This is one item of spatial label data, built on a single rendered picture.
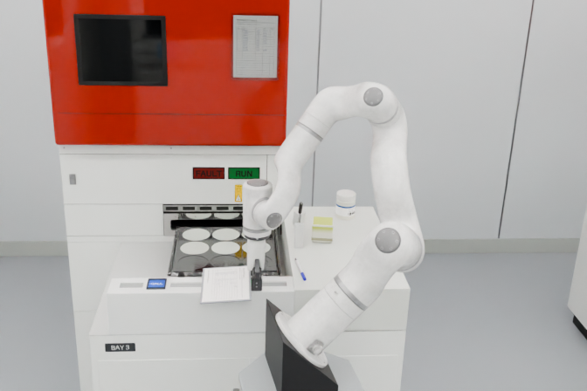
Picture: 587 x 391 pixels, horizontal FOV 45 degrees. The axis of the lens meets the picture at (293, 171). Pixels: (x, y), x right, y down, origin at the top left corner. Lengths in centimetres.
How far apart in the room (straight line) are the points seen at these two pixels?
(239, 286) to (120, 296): 35
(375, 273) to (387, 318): 41
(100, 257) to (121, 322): 66
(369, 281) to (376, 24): 242
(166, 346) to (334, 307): 60
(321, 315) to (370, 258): 20
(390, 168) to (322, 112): 27
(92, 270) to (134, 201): 34
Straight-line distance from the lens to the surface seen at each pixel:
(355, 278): 186
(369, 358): 229
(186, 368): 227
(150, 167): 264
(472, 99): 431
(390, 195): 190
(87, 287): 289
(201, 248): 252
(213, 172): 263
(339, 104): 200
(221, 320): 218
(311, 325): 189
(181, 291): 214
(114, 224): 275
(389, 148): 193
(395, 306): 221
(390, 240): 178
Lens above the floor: 203
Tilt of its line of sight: 20 degrees down
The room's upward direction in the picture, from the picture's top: 2 degrees clockwise
